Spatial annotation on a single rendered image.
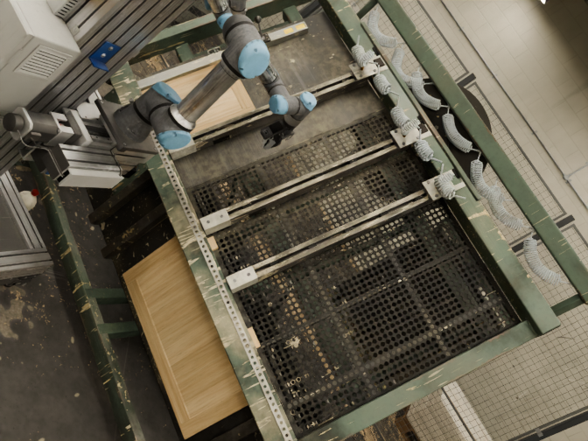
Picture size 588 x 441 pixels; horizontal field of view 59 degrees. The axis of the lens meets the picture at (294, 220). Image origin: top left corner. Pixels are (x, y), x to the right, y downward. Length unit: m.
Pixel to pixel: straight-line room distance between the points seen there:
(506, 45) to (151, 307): 5.95
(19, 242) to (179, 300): 0.77
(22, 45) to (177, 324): 1.51
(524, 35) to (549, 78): 0.64
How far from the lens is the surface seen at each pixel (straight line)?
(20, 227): 2.71
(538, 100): 7.43
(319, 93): 2.71
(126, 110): 2.11
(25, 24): 1.74
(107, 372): 2.71
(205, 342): 2.61
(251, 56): 1.78
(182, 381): 2.71
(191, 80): 2.84
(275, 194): 2.45
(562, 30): 7.65
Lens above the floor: 1.99
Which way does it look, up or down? 18 degrees down
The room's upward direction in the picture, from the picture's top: 56 degrees clockwise
